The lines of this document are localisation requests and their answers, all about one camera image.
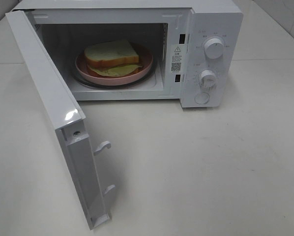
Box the white microwave door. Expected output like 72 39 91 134
6 10 115 230

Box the white warning label sticker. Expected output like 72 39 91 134
170 44 186 73

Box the round white door button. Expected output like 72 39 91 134
194 92 209 105

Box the lower white timer knob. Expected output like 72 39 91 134
200 70 217 89

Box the sandwich with lettuce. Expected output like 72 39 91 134
84 40 143 77

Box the white microwave oven body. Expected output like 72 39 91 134
11 0 243 108

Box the upper white control knob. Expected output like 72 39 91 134
204 36 225 59

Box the pink round plate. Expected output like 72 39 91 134
75 44 154 88

